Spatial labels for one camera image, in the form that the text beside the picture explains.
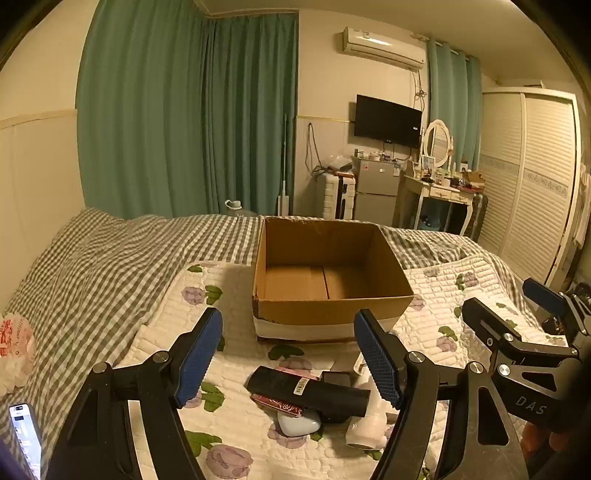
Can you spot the white floral quilt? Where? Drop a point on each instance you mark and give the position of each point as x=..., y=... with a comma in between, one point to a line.
x=240, y=443

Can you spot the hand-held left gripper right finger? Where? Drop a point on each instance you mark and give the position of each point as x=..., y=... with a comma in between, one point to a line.
x=378, y=364

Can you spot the small black box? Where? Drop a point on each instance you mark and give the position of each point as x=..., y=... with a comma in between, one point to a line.
x=336, y=378
x=333, y=417

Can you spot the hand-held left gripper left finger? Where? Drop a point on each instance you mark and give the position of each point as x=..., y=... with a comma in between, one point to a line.
x=201, y=360

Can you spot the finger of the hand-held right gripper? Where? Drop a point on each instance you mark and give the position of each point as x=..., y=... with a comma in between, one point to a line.
x=485, y=323
x=545, y=297

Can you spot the wide green curtain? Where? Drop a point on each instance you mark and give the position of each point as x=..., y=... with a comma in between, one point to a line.
x=138, y=115

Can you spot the brown cardboard box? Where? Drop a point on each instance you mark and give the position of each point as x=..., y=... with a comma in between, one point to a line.
x=332, y=314

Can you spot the blue bucket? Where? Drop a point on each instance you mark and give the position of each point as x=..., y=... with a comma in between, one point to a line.
x=429, y=224

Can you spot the white suitcase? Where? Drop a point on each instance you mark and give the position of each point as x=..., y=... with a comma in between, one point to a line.
x=334, y=196

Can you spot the silver mini fridge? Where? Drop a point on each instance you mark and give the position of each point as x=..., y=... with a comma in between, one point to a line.
x=376, y=189

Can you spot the clear water jug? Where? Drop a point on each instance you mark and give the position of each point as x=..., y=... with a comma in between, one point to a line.
x=240, y=210

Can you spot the dark suitcase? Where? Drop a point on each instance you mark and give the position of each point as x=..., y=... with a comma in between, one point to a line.
x=478, y=214

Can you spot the narrow light green curtain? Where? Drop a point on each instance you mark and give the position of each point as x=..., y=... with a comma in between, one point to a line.
x=455, y=106

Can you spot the white louvred wardrobe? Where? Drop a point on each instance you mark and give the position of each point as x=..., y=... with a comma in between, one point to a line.
x=531, y=184

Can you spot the small picture frame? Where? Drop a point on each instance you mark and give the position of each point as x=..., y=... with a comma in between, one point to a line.
x=428, y=162

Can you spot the red patterned box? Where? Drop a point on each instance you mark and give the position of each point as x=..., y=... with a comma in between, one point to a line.
x=277, y=402

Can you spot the black wall television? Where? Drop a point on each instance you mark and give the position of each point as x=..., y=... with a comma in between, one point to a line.
x=388, y=121

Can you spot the white flat mop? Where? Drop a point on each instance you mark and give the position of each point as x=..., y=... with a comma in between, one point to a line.
x=283, y=203

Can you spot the black cylinder with label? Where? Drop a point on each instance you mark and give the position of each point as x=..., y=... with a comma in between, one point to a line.
x=323, y=397

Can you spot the white bottle with red cap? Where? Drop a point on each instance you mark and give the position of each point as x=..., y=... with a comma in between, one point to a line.
x=367, y=427

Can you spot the clear plastic bag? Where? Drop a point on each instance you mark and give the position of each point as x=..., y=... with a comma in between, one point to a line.
x=337, y=162

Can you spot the white air conditioner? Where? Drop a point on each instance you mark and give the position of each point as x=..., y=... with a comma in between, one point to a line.
x=383, y=46

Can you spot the smartphone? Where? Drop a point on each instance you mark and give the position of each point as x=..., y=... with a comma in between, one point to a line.
x=25, y=438

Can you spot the white dressing table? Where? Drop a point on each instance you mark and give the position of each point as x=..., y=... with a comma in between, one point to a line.
x=441, y=191

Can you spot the white plastic bag red print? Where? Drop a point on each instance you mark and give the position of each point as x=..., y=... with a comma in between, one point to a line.
x=14, y=350

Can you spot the grey checked bedsheet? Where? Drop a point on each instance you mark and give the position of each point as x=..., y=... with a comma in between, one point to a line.
x=92, y=277

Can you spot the small white box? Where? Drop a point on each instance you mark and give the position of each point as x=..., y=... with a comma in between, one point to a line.
x=360, y=364

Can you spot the small open cardboard box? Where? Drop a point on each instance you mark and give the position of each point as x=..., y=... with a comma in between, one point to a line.
x=475, y=177

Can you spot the person's right hand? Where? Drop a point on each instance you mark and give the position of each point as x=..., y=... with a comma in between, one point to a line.
x=542, y=443

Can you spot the white oval mirror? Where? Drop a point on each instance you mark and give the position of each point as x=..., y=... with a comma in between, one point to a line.
x=436, y=143

